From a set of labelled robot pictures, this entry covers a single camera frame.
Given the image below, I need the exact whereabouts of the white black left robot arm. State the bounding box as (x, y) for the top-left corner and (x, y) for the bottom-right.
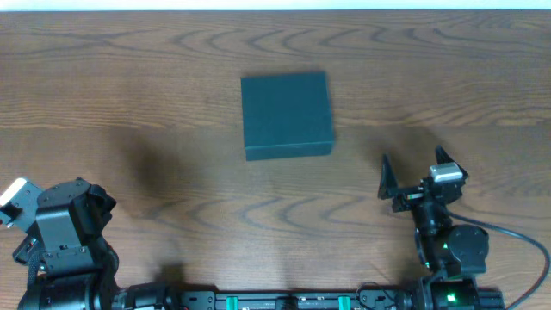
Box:
(1, 177), (180, 310)

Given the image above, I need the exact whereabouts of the black gift box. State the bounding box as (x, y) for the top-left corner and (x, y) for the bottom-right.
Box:
(241, 71), (335, 161)

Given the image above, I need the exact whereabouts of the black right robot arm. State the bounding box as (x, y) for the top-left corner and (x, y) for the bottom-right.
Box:
(377, 146), (489, 309)

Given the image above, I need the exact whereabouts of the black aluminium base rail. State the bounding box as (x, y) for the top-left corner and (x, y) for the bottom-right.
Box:
(115, 282), (505, 310)

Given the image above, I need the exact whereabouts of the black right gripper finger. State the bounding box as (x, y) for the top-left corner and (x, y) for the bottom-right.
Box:
(377, 154), (399, 199)
(435, 145), (455, 164)

